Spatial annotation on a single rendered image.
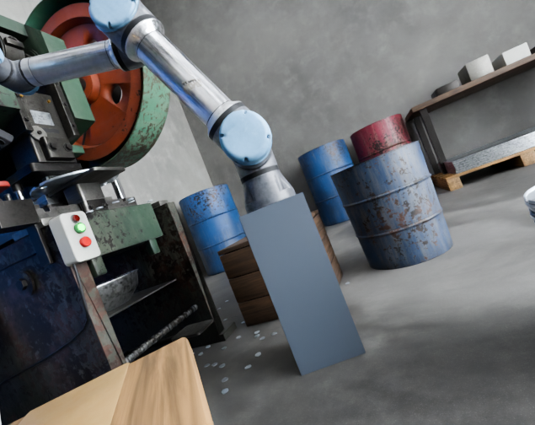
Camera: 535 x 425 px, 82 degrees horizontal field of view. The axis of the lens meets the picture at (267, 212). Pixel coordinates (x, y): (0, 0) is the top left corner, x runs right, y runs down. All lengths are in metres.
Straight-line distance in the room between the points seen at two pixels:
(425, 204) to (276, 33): 3.65
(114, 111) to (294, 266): 1.23
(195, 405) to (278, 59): 4.43
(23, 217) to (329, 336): 0.86
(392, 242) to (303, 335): 0.69
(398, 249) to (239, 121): 0.94
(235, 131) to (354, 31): 3.83
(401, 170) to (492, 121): 3.02
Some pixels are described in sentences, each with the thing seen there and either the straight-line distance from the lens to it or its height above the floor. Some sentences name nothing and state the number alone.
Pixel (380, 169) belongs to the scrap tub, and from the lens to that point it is 1.35.
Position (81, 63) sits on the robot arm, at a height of 1.01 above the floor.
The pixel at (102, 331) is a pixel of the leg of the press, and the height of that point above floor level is 0.30.
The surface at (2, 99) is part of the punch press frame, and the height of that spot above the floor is 1.09.
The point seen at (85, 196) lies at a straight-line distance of 1.25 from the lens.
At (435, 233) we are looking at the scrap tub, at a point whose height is 0.09.
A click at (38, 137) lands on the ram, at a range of 1.38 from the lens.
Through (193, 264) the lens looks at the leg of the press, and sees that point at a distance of 1.34.
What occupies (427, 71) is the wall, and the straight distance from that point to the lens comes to 4.31.
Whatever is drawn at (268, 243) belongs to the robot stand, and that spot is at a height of 0.36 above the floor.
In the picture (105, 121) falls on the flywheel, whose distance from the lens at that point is 1.75.
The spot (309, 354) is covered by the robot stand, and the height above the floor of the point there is 0.05.
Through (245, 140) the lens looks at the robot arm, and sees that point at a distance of 0.70.
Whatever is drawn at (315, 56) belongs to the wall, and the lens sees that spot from 4.44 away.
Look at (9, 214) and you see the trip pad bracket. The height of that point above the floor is 0.67.
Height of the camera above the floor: 0.44
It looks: level
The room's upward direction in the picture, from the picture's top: 22 degrees counter-clockwise
